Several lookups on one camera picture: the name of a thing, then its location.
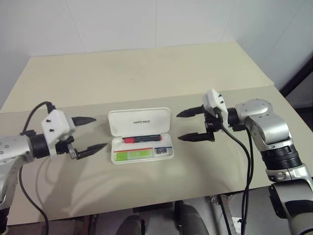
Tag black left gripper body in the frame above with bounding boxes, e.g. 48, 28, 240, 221
55, 135, 79, 161

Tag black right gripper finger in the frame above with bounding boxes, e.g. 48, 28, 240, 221
176, 105, 208, 118
178, 132, 211, 143

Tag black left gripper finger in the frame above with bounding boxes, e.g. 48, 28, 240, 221
71, 117, 97, 128
76, 143, 108, 161

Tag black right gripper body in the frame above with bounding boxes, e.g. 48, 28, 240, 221
204, 108, 229, 142

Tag green highlighter marker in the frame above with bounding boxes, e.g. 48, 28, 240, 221
115, 149, 155, 163

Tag red and black marker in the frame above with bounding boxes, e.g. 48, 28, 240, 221
121, 135, 163, 145

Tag white hinged pencil case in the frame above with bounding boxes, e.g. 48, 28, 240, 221
108, 107, 175, 165

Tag dark grey rounded shape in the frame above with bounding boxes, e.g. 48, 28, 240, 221
174, 200, 209, 235

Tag black rounded shape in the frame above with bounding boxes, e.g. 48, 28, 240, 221
115, 214, 146, 235

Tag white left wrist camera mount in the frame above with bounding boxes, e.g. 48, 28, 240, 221
41, 109, 76, 156

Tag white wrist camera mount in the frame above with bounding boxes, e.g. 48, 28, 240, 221
41, 109, 76, 156
202, 88, 229, 121

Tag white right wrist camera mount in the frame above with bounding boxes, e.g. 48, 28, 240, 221
202, 88, 229, 121

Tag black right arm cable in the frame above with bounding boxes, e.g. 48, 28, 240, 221
215, 109, 253, 235
233, 123, 253, 191

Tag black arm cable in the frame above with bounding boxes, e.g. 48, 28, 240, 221
215, 109, 253, 235
233, 123, 253, 191
18, 101, 58, 235

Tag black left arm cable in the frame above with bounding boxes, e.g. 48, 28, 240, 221
18, 101, 58, 235

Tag metal table frame bar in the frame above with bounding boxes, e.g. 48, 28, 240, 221
217, 194, 240, 235

